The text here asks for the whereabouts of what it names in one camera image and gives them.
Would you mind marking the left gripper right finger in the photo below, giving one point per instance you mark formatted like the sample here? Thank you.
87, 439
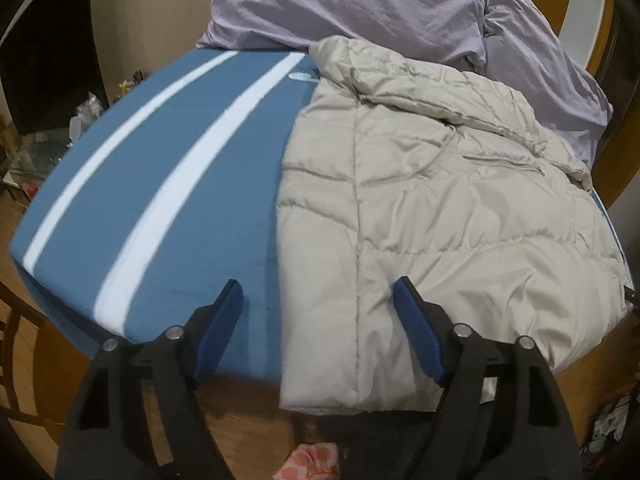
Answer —
501, 414

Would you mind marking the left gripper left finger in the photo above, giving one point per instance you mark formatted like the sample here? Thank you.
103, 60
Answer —
106, 435

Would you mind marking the beige puffer jacket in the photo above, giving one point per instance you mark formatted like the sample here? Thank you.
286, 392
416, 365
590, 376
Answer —
399, 168

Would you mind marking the pink patterned cloth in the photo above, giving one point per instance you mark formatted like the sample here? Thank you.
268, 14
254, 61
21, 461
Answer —
317, 461

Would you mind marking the blue white striped bedsheet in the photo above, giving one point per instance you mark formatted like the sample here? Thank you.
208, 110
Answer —
144, 220

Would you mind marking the cluttered glass side table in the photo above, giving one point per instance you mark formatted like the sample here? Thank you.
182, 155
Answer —
24, 171

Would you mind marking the small lavender pillow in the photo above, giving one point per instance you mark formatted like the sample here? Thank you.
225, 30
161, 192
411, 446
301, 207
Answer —
523, 52

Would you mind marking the large lavender pillow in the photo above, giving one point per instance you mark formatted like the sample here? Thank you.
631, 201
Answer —
440, 31

